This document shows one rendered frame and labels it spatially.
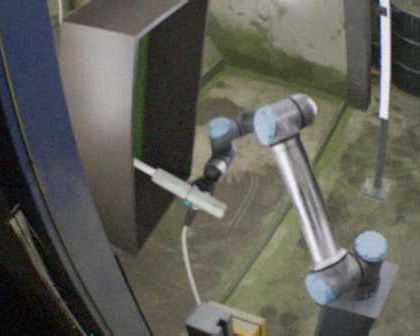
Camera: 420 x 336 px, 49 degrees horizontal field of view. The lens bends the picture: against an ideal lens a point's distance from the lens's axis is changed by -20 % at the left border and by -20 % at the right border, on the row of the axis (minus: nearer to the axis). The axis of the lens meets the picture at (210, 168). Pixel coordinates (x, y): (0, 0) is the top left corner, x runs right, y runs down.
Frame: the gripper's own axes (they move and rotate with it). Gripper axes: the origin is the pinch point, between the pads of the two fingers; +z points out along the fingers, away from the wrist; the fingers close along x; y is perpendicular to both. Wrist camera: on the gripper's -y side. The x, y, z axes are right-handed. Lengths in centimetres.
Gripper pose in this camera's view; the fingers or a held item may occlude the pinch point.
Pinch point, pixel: (193, 203)
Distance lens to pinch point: 218.7
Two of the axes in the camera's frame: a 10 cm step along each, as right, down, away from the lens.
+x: -8.8, -4.7, 0.7
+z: -3.9, 6.2, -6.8
